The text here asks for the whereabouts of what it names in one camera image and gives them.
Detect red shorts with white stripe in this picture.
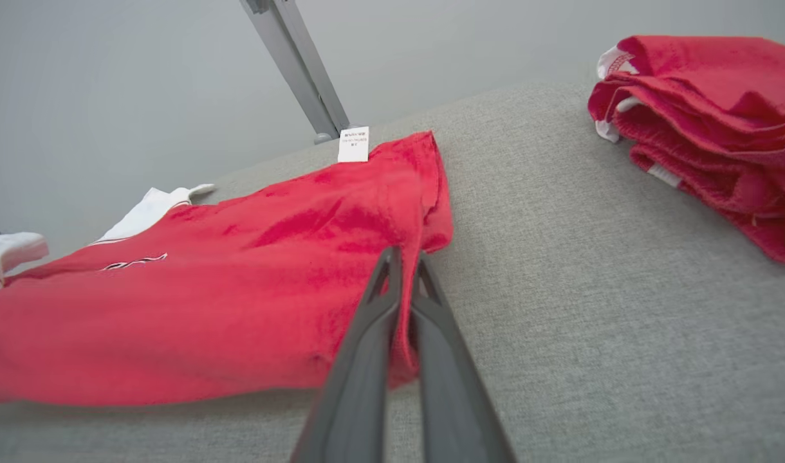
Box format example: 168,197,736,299
587,35,785,268

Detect grey fabric sofa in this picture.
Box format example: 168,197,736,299
0,77,785,463

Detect red white jersey shirt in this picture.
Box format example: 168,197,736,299
0,126,455,408

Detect grey metal partition post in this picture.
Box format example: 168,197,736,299
239,0,352,145

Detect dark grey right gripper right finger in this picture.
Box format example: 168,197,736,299
410,252,516,463

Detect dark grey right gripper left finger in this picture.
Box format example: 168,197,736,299
291,246,403,463

